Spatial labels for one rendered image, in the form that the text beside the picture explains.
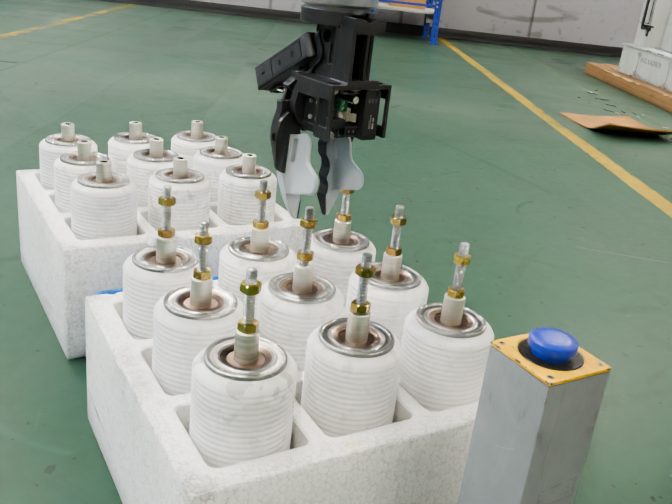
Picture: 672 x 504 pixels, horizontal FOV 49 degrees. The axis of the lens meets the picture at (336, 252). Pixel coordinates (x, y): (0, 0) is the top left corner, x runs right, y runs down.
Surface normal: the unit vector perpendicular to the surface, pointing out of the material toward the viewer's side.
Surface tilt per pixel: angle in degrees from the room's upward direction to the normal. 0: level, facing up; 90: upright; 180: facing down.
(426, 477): 90
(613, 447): 0
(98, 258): 90
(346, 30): 90
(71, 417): 0
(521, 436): 90
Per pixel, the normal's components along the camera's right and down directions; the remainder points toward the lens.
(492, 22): 0.01, 0.37
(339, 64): -0.80, 0.15
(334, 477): 0.49, 0.37
